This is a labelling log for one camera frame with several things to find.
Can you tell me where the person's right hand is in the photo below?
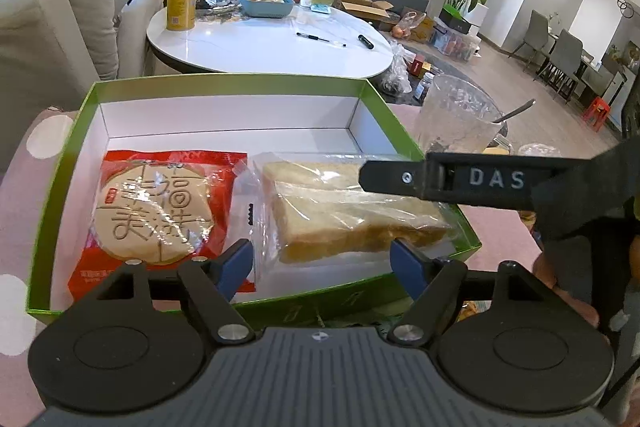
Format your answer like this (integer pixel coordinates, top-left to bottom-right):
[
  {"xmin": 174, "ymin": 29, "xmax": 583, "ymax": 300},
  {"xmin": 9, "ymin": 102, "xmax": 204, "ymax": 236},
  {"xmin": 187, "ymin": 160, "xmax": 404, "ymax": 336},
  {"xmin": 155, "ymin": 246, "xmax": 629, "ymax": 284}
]
[{"xmin": 531, "ymin": 251, "xmax": 602, "ymax": 328}]

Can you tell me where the bag of oranges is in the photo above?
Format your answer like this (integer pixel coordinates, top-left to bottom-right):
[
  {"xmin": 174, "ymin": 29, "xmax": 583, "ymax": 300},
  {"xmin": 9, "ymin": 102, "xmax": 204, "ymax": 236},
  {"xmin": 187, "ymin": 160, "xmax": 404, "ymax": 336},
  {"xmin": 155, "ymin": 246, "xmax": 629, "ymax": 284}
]
[{"xmin": 392, "ymin": 11, "xmax": 427, "ymax": 41}]

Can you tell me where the black pen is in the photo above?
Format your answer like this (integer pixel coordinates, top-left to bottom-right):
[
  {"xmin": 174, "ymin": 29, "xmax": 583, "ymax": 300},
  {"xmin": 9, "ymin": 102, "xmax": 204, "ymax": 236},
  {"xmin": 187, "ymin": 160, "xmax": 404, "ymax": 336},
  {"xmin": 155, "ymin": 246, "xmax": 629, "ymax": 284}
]
[{"xmin": 296, "ymin": 32, "xmax": 347, "ymax": 48}]

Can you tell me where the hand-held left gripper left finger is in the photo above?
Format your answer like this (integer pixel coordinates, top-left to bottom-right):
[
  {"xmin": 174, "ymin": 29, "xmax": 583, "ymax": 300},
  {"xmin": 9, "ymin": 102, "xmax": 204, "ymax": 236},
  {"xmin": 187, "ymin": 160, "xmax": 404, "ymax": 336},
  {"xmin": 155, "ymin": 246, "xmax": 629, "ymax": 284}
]
[{"xmin": 75, "ymin": 239, "xmax": 256, "ymax": 344}]

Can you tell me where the white round table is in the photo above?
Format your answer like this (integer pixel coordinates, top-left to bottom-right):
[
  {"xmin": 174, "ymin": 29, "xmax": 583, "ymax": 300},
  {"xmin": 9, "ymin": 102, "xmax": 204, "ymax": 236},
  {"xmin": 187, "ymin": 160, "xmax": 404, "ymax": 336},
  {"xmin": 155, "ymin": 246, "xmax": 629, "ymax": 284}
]
[{"xmin": 146, "ymin": 0, "xmax": 396, "ymax": 75}]

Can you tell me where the clear plastic bag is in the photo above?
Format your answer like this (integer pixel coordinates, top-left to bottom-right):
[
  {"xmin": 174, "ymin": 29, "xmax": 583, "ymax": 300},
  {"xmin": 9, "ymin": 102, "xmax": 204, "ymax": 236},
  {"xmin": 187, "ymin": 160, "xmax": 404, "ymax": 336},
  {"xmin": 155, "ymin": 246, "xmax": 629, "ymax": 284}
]
[{"xmin": 376, "ymin": 41, "xmax": 414, "ymax": 96}]

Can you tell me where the metal spoon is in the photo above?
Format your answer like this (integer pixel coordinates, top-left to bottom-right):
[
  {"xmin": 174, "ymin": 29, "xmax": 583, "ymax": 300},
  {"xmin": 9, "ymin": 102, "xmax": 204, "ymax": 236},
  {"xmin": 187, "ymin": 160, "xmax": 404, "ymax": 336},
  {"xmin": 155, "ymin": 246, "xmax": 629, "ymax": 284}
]
[{"xmin": 492, "ymin": 99, "xmax": 537, "ymax": 125}]

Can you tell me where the open brown cardboard box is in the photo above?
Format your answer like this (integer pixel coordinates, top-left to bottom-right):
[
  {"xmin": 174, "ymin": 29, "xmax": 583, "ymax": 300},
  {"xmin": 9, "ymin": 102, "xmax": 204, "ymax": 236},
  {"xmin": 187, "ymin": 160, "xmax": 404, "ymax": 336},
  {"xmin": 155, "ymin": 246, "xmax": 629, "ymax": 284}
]
[{"xmin": 344, "ymin": 0, "xmax": 396, "ymax": 24}]

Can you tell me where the blue tray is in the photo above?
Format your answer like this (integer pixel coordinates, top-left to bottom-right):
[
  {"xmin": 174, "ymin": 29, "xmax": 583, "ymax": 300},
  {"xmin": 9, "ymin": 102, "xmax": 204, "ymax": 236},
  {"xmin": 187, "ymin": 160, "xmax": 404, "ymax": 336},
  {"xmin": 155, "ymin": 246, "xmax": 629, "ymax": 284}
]
[{"xmin": 239, "ymin": 0, "xmax": 297, "ymax": 18}]

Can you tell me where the grey dining chair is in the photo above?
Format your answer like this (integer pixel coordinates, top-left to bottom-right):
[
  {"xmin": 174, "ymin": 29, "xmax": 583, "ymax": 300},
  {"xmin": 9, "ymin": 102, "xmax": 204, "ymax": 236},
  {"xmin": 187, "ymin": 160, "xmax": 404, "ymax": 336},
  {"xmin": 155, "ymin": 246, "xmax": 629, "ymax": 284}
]
[
  {"xmin": 509, "ymin": 10, "xmax": 551, "ymax": 74},
  {"xmin": 536, "ymin": 29, "xmax": 584, "ymax": 104}
]

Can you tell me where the red mooncake packet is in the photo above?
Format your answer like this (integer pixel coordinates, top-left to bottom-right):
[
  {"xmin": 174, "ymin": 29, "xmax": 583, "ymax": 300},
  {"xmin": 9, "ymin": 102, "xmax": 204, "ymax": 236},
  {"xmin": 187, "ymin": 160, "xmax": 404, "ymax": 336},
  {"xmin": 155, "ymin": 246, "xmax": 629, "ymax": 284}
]
[{"xmin": 67, "ymin": 150, "xmax": 256, "ymax": 303}]

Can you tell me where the black box with green top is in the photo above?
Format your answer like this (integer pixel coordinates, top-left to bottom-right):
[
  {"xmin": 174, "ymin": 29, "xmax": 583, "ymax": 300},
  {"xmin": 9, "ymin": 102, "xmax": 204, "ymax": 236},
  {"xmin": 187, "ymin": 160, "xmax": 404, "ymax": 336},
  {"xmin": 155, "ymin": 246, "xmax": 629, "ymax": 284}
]
[{"xmin": 438, "ymin": 5, "xmax": 474, "ymax": 34}]

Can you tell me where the red plastic stool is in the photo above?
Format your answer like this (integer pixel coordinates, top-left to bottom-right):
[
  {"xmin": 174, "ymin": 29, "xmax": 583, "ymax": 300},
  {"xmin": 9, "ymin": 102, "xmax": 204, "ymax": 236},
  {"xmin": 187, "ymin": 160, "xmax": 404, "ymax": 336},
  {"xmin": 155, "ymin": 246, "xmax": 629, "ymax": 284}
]
[{"xmin": 580, "ymin": 99, "xmax": 612, "ymax": 132}]

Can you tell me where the clear bread slice packet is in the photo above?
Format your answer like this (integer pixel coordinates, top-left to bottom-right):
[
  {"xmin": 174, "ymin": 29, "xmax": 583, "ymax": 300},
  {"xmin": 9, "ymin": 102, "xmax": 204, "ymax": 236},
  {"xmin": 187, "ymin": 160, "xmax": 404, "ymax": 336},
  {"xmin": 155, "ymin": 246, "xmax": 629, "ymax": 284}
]
[{"xmin": 235, "ymin": 152, "xmax": 458, "ymax": 288}]

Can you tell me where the green cardboard box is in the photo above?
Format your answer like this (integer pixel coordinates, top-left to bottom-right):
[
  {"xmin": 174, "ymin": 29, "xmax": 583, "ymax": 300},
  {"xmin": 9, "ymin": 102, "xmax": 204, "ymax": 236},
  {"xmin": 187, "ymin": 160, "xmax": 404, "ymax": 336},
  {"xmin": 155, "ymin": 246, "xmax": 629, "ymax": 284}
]
[{"xmin": 25, "ymin": 74, "xmax": 483, "ymax": 325}]

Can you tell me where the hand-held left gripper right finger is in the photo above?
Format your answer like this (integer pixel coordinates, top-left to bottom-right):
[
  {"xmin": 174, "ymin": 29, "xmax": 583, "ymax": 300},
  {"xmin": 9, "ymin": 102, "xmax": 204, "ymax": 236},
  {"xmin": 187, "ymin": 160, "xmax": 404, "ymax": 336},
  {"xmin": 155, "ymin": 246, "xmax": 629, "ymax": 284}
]
[{"xmin": 386, "ymin": 239, "xmax": 567, "ymax": 344}]

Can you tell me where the beige sofa cushion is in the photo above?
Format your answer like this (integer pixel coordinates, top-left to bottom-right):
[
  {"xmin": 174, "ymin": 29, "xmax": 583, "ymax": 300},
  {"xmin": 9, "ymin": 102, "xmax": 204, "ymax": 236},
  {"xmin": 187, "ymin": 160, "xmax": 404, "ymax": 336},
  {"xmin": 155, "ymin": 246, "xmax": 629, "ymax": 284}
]
[{"xmin": 0, "ymin": 0, "xmax": 122, "ymax": 165}]

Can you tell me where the yellow can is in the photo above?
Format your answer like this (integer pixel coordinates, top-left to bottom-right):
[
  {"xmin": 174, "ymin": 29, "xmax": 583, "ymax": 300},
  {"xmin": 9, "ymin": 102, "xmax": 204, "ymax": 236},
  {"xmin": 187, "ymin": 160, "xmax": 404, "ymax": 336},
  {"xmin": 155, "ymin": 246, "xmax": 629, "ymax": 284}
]
[{"xmin": 166, "ymin": 0, "xmax": 197, "ymax": 32}]

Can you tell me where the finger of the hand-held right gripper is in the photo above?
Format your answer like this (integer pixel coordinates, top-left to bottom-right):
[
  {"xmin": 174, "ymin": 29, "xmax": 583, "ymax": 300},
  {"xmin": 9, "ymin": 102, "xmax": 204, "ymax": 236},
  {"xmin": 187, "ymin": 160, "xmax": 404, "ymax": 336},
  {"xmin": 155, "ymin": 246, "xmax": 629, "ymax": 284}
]
[{"xmin": 359, "ymin": 151, "xmax": 540, "ymax": 211}]

